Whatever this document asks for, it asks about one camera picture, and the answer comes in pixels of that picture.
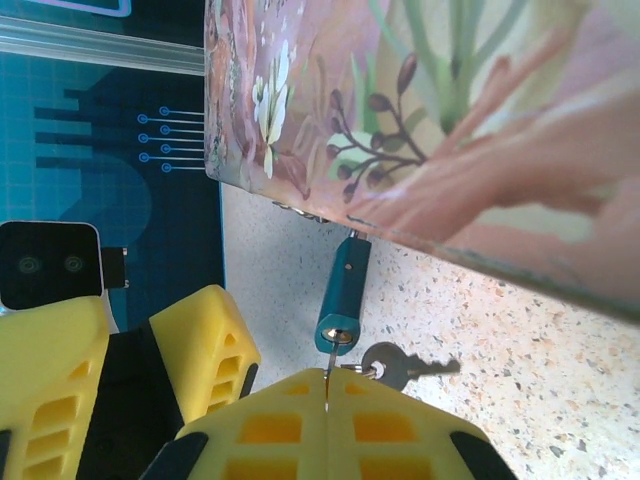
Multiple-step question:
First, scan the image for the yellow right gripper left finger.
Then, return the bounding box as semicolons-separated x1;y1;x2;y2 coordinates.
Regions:
174;368;329;480

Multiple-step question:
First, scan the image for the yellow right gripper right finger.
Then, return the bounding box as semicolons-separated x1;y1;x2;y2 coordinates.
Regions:
326;366;481;480

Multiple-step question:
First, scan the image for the small metal key ring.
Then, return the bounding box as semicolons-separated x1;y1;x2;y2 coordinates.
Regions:
340;362;387;382

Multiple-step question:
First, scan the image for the silver spare key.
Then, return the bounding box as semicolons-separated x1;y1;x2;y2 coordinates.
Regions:
360;342;462;392

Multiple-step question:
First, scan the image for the teal padlock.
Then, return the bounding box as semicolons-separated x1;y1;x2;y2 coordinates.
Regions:
313;227;374;357

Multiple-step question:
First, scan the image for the pink illustrated tin box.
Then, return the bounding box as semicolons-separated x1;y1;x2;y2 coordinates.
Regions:
203;0;640;329

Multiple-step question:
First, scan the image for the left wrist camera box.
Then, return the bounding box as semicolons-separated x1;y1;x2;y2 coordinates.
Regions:
0;219;129;312

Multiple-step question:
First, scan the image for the aluminium frame post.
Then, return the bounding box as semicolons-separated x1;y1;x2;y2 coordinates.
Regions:
0;14;207;77

